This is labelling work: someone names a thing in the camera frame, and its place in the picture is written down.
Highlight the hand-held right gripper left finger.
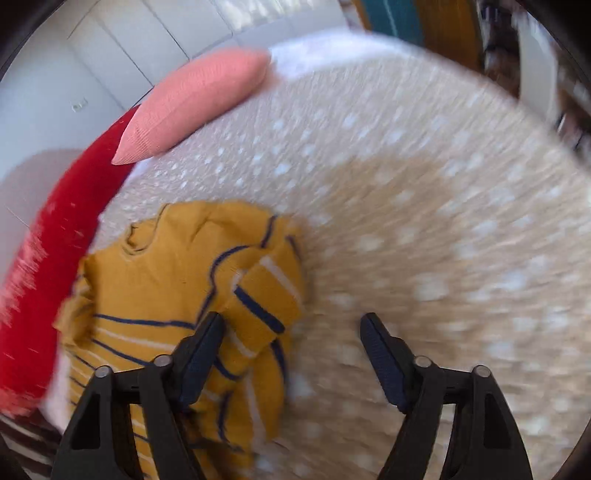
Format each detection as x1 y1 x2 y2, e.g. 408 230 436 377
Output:
51 311 227 480

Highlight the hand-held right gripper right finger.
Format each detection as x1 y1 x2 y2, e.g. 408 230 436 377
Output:
359 312 534 480

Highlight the yellow striped small shirt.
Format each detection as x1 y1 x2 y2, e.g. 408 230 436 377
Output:
53 200 308 480

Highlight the beige dotted blanket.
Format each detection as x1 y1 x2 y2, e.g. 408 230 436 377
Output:
95 46 591 480

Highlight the red patterned pillow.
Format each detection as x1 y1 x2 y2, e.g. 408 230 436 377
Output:
0 105 144 414

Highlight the brown striped cloth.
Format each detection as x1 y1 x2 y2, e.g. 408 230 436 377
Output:
0 413 63 480

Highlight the pink pillow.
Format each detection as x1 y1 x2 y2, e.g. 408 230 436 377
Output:
111 48 273 166

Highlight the white bedsheet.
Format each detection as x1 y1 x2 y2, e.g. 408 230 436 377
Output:
39 31 407 439

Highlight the white wardrobe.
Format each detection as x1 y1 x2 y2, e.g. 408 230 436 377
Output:
0 0 347 195

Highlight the dark cluttered furniture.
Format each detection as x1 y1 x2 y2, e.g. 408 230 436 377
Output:
480 0 591 153

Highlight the wooden door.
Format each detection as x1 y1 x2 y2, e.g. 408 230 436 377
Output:
416 0 485 70

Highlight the teal door panel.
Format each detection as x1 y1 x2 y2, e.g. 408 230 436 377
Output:
365 0 426 44

